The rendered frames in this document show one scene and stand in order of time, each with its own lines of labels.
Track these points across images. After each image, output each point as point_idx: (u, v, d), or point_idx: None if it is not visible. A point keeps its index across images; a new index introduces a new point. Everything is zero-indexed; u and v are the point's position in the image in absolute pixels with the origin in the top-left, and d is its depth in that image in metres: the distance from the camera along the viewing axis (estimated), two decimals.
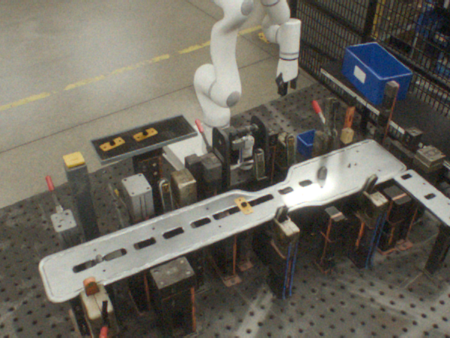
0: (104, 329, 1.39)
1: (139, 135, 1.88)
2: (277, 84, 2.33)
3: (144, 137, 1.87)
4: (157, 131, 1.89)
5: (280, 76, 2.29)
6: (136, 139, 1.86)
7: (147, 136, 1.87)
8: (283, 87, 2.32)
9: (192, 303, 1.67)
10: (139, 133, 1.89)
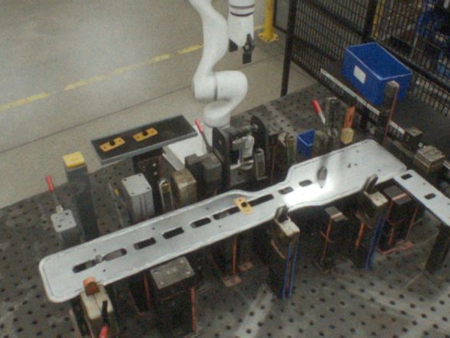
0: (104, 329, 1.39)
1: (139, 135, 1.88)
2: (246, 51, 1.68)
3: (144, 137, 1.87)
4: (157, 132, 1.89)
5: (252, 38, 1.65)
6: (136, 139, 1.86)
7: (147, 137, 1.87)
8: (251, 52, 1.70)
9: (192, 303, 1.67)
10: (139, 133, 1.89)
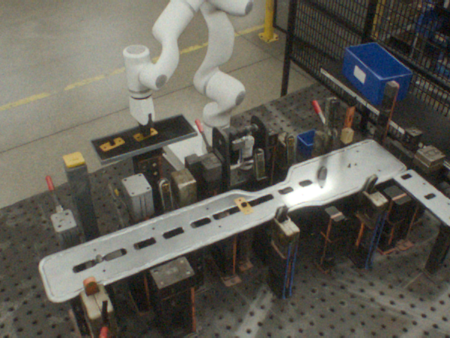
0: (104, 329, 1.39)
1: (139, 135, 1.88)
2: (145, 127, 1.83)
3: (144, 137, 1.87)
4: (157, 132, 1.89)
5: (151, 120, 1.79)
6: (136, 139, 1.86)
7: (147, 137, 1.87)
8: (149, 126, 1.85)
9: (192, 303, 1.67)
10: (139, 133, 1.89)
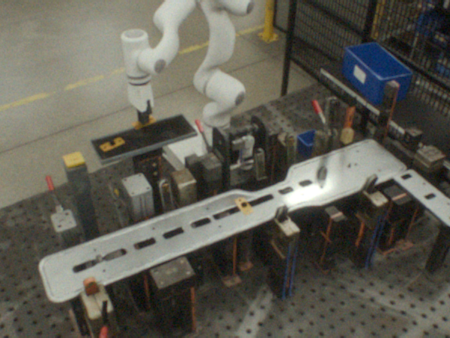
0: (104, 329, 1.39)
1: (137, 123, 1.84)
2: (144, 115, 1.80)
3: (142, 125, 1.83)
4: (155, 119, 1.86)
5: (151, 106, 1.76)
6: (135, 127, 1.82)
7: (146, 124, 1.84)
8: (148, 113, 1.82)
9: (192, 303, 1.67)
10: (138, 121, 1.85)
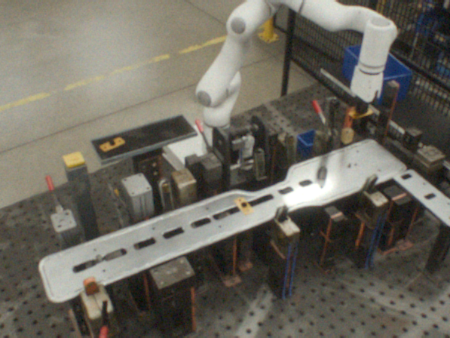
0: (104, 329, 1.39)
1: (354, 113, 1.83)
2: (365, 105, 1.78)
3: (360, 115, 1.82)
4: (372, 111, 1.84)
5: (377, 97, 1.74)
6: (353, 116, 1.81)
7: (363, 115, 1.82)
8: None
9: (192, 303, 1.67)
10: (354, 111, 1.84)
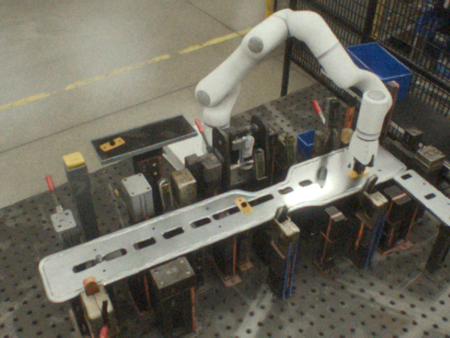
0: (104, 329, 1.39)
1: (352, 172, 1.95)
2: (362, 167, 1.90)
3: (358, 175, 1.94)
4: (369, 170, 1.96)
5: (373, 161, 1.86)
6: (350, 176, 1.94)
7: (361, 175, 1.94)
8: None
9: (192, 303, 1.67)
10: (352, 170, 1.96)
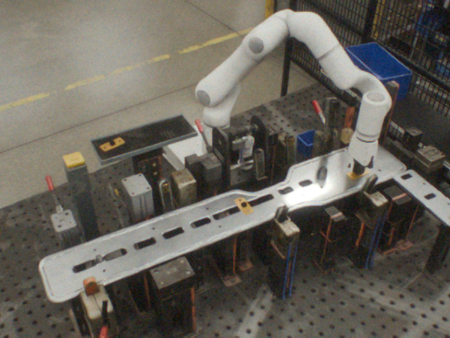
0: (104, 329, 1.39)
1: (351, 173, 1.95)
2: (362, 167, 1.91)
3: (357, 176, 1.94)
4: (368, 171, 1.96)
5: (372, 161, 1.87)
6: (350, 176, 1.94)
7: (360, 176, 1.95)
8: None
9: (192, 303, 1.67)
10: (352, 171, 1.96)
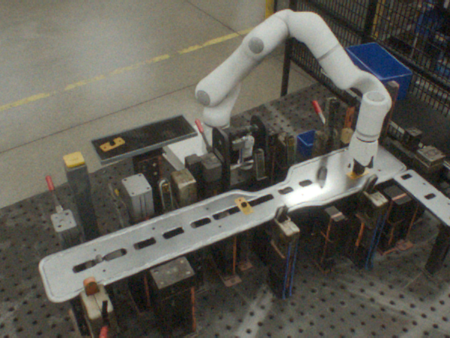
0: (104, 329, 1.39)
1: (351, 173, 1.95)
2: (362, 167, 1.91)
3: (357, 176, 1.94)
4: (368, 171, 1.96)
5: (372, 161, 1.87)
6: (350, 176, 1.94)
7: (360, 176, 1.95)
8: None
9: (192, 303, 1.67)
10: (352, 171, 1.96)
